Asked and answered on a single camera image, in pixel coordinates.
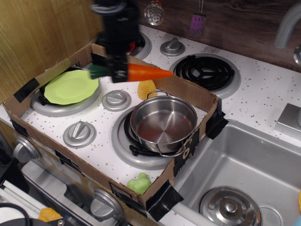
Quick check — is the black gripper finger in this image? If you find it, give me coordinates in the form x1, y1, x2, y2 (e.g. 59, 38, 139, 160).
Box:
110, 60, 128, 83

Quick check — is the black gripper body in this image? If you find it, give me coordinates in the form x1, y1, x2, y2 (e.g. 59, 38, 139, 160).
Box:
97, 9, 139, 66

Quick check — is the orange toy carrot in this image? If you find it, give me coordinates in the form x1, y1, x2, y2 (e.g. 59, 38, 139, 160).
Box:
89, 64, 174, 82

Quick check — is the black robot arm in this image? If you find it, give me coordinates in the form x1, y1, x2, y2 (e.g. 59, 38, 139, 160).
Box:
91, 0, 139, 83

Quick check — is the light green plate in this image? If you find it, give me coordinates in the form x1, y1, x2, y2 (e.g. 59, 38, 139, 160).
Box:
44, 70, 99, 105

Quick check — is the red white toy cheese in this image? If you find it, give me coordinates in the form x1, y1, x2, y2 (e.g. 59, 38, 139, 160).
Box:
129, 42, 135, 53

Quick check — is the yellow toy corn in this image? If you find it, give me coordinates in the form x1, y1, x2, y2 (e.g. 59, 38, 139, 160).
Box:
137, 80, 157, 100

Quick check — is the upper silver stove knob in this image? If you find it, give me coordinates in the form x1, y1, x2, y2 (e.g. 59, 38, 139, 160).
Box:
102, 90, 132, 112

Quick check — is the silver stove knob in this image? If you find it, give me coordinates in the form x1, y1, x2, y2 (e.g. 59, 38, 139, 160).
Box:
63, 121, 96, 148
160, 38, 186, 57
102, 90, 132, 112

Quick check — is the silver perforated ladle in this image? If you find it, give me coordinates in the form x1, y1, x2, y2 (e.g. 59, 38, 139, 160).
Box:
144, 0, 165, 26

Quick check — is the back silver stove knob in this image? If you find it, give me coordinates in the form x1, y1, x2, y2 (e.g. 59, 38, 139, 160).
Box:
160, 38, 186, 57

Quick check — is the stainless steel pot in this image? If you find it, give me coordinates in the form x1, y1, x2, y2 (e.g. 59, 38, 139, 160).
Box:
130, 90, 198, 157

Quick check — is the lower silver stove knob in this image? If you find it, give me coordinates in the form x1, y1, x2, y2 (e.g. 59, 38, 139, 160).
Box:
63, 121, 96, 148

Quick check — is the purple toy grater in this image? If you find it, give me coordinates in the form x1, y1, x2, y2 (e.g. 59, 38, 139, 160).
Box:
189, 0, 207, 37

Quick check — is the back right black burner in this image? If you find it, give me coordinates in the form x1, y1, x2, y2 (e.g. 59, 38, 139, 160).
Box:
169, 54, 241, 99

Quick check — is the green toy vegetable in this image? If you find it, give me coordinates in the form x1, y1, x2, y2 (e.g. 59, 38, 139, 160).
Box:
127, 172, 152, 195

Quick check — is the left oven front knob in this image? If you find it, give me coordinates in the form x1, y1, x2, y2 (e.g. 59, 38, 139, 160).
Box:
13, 136, 41, 163

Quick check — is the oven knob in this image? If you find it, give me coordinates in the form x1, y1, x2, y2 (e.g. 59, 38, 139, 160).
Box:
90, 188, 123, 221
13, 136, 41, 163

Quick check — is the brown cardboard fence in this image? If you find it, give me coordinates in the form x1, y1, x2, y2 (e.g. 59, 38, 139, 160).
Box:
4, 44, 221, 223

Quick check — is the right oven front knob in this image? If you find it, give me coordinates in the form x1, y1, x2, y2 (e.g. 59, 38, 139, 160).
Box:
90, 188, 123, 221

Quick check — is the yellow toy at bottom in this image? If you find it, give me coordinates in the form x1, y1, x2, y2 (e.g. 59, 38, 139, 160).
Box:
38, 208, 62, 222

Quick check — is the steel pot lid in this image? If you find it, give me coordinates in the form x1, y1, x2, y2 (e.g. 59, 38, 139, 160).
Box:
198, 186, 262, 226

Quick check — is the silver faucet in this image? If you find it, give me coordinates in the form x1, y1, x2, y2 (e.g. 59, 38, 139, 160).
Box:
274, 1, 301, 71

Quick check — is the silver sink basin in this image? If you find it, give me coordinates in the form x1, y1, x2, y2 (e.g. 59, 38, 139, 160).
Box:
174, 120, 301, 226

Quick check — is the front right burner ring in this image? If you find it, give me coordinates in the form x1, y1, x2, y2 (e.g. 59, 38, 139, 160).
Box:
111, 108, 186, 170

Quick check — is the burner ring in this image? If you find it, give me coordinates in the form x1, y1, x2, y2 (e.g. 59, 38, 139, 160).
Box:
31, 66, 102, 118
111, 108, 186, 170

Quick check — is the front left burner ring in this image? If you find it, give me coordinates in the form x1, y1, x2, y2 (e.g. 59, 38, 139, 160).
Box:
31, 66, 102, 118

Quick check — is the black cable bottom left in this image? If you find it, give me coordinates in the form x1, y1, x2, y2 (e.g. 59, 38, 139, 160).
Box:
0, 203, 32, 226

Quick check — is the silver faucet handle base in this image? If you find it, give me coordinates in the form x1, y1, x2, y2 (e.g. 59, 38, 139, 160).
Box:
275, 103, 301, 141

